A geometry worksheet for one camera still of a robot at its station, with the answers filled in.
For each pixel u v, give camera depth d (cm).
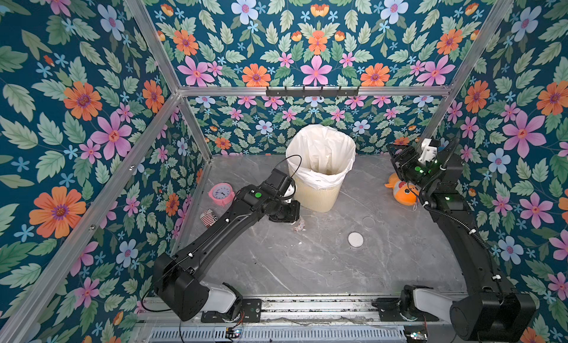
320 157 96
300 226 79
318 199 87
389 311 73
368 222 96
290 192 64
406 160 63
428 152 65
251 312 73
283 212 64
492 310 38
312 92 92
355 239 90
